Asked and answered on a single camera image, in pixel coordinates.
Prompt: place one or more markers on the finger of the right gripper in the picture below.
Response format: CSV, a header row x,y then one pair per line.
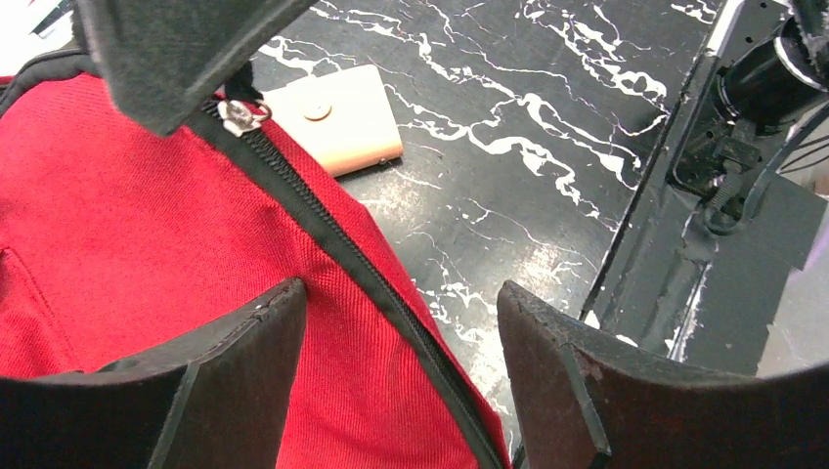
x,y
162,59

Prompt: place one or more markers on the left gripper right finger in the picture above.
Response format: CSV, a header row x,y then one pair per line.
x,y
586,399

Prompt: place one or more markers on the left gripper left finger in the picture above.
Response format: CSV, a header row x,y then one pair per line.
x,y
215,397

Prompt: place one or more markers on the red student backpack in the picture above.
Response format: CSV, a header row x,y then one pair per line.
x,y
115,240

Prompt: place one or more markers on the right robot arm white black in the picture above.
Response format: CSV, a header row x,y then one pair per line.
x,y
774,83

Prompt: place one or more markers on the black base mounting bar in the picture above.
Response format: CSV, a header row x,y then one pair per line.
x,y
669,285

